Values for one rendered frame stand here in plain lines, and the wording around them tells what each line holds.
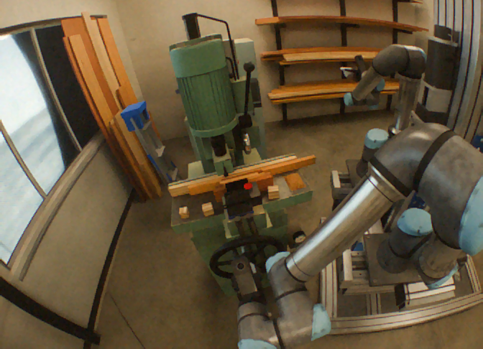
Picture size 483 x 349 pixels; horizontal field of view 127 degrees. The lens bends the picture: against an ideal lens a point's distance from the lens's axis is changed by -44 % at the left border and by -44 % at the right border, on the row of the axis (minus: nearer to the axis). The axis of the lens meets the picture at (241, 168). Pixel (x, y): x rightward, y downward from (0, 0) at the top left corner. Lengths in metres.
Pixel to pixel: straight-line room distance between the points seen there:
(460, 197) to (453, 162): 0.05
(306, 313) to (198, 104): 0.63
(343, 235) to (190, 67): 0.58
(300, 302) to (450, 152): 0.38
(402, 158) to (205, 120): 0.57
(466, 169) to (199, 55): 0.65
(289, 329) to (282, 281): 0.11
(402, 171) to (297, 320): 0.33
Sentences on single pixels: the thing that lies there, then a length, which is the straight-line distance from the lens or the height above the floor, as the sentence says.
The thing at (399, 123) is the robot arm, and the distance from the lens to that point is 1.10.
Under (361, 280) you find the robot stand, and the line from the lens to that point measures 0.89.
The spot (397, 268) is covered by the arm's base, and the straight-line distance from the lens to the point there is 0.85.
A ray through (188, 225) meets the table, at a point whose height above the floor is 0.88.
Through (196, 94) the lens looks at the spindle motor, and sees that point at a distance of 0.69.
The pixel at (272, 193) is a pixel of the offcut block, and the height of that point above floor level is 0.93.
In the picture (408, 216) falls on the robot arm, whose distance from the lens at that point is 0.73.
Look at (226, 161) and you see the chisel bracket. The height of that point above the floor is 1.06.
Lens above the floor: 1.54
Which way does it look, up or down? 37 degrees down
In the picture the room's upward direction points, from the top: 11 degrees counter-clockwise
